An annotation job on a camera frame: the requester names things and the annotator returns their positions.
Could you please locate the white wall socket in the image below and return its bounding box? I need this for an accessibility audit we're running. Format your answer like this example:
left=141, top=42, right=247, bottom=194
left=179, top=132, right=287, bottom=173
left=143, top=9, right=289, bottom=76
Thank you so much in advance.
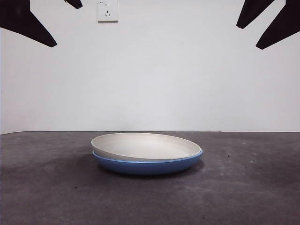
left=97, top=0, right=119, bottom=23

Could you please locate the blue round plate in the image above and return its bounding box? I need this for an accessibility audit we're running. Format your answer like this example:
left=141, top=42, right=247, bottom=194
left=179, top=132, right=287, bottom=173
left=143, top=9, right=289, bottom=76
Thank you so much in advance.
left=92, top=150, right=204, bottom=176

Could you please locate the white round plate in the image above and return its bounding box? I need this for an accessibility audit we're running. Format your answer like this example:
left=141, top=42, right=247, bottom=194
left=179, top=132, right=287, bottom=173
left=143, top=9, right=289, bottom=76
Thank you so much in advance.
left=90, top=132, right=203, bottom=163

